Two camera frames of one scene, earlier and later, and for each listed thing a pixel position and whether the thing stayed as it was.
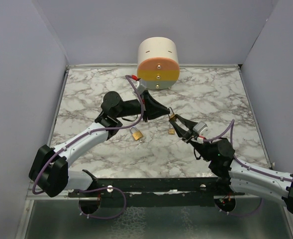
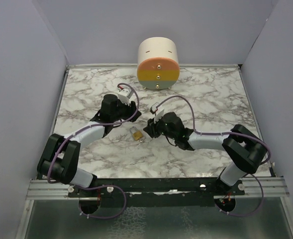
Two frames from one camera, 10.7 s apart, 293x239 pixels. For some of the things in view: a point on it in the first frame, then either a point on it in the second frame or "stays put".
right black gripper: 188,136 to 152,128
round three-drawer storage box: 158,67 stays put
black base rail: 154,192 stays put
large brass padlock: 137,134 stays put
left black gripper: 151,108 to 131,109
